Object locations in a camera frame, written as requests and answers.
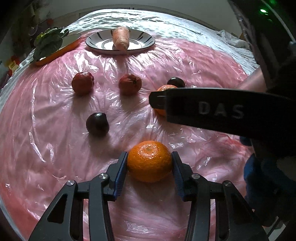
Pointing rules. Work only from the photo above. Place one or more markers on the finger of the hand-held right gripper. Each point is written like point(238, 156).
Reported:
point(208, 109)

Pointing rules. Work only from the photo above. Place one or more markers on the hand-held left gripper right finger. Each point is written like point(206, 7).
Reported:
point(179, 178)

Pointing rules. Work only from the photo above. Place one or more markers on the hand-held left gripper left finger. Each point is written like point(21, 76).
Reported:
point(120, 176)

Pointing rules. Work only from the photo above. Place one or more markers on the mandarin orange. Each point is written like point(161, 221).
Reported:
point(167, 88)
point(149, 160)

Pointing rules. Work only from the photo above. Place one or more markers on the dark purple plum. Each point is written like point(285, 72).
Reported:
point(97, 124)
point(175, 81)

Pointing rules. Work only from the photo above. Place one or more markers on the red apple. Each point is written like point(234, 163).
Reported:
point(82, 83)
point(130, 84)

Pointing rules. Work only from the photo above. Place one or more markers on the person's right hand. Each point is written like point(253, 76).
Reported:
point(268, 185)

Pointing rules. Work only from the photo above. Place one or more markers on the white crumpled quilt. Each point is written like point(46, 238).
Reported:
point(231, 39)

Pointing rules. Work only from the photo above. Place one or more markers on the pink plastic sheet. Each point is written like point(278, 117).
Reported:
point(57, 150)

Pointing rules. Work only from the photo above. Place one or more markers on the striped white plate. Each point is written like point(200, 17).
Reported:
point(141, 39)

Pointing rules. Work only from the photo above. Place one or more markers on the carrot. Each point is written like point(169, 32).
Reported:
point(120, 38)

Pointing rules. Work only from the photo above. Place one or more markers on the orange plate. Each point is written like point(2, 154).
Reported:
point(67, 46)

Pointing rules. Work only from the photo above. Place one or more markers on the green leafy vegetable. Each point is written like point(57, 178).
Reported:
point(47, 42)

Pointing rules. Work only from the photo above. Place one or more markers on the yellow red carton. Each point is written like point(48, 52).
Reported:
point(12, 63)

